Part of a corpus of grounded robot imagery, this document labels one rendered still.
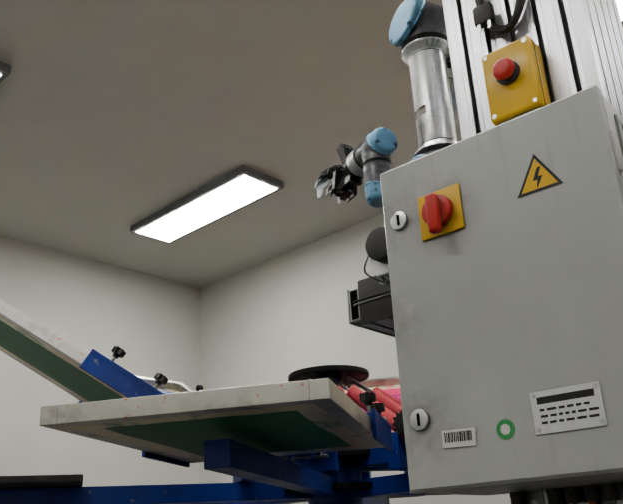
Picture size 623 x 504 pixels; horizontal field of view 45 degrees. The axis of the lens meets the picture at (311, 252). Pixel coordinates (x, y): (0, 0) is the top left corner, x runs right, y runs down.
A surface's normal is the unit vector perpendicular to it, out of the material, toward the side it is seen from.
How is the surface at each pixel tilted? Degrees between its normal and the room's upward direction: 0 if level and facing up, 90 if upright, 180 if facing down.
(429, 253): 90
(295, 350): 90
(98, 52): 180
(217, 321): 90
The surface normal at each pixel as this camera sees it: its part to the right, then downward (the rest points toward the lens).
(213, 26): 0.05, 0.93
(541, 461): -0.65, -0.26
